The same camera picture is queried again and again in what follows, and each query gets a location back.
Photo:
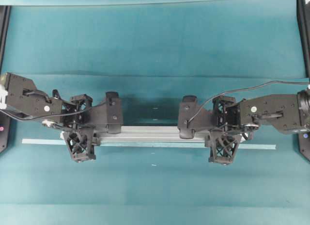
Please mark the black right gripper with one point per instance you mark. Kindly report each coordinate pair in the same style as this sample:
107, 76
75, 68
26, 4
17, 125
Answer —
223, 125

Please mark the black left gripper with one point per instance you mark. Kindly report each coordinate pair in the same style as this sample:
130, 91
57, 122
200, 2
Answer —
79, 120

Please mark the silver aluminium rail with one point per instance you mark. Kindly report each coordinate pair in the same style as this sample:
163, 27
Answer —
157, 134

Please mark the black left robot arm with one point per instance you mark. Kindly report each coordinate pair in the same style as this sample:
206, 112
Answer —
21, 100

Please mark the light blue tape strip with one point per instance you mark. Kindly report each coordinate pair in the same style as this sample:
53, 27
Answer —
147, 144

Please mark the teal table cloth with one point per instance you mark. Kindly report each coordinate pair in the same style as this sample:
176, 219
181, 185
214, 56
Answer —
41, 185

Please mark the black metal frame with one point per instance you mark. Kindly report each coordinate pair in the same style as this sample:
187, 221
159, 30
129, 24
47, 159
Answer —
304, 40

